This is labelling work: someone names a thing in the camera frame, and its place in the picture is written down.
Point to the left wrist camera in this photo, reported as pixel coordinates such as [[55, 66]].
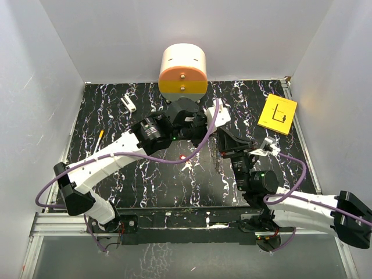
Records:
[[217, 114]]

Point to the aluminium frame rail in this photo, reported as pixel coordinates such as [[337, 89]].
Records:
[[133, 220]]

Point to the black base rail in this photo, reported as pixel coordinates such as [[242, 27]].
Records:
[[260, 231]]

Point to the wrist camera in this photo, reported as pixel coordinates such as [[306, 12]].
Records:
[[268, 147], [217, 114]]

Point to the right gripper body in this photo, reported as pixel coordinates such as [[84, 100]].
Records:
[[239, 157]]

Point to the yellow book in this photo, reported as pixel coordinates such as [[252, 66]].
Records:
[[278, 114]]

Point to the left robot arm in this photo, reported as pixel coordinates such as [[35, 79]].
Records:
[[155, 132]]

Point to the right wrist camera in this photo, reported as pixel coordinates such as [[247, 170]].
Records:
[[268, 147]]

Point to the round three-drawer mini cabinet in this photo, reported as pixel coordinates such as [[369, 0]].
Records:
[[183, 73]]

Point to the yellow marker pen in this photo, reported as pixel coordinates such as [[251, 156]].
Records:
[[98, 141]]

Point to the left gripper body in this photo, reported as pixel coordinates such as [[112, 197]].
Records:
[[196, 132]]

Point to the white plastic clip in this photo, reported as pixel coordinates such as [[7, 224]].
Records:
[[127, 102]]

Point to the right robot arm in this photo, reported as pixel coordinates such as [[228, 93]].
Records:
[[344, 215]]

